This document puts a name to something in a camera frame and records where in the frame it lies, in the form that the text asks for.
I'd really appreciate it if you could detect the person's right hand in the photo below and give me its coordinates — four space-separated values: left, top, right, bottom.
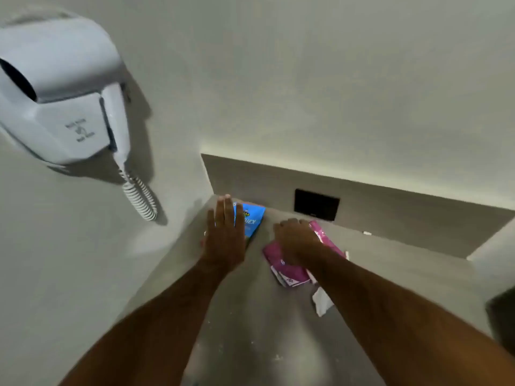
273 218 325 266

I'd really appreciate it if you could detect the person's left hand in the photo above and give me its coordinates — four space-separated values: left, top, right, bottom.
201 194 247 274

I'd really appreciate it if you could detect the pink wrapper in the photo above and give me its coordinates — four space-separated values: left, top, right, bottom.
262 220 349 289

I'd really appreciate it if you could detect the blue snack packet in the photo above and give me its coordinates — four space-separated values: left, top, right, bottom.
232 201 266 240

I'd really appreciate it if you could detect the white paper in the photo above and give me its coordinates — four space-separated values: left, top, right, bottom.
312 286 335 317

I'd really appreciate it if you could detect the person's left forearm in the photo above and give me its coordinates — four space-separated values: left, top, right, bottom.
58 257 242 386

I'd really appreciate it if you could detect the person's right forearm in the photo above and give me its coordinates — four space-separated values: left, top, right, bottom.
305 241 515 386

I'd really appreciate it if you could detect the grey backsplash panel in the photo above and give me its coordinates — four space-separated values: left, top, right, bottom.
201 153 515 260

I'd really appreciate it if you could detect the black wall socket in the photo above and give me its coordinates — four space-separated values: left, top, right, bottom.
294 188 341 221

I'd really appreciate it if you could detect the white wall-mounted hair dryer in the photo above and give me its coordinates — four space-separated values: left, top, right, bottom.
0 13 131 167

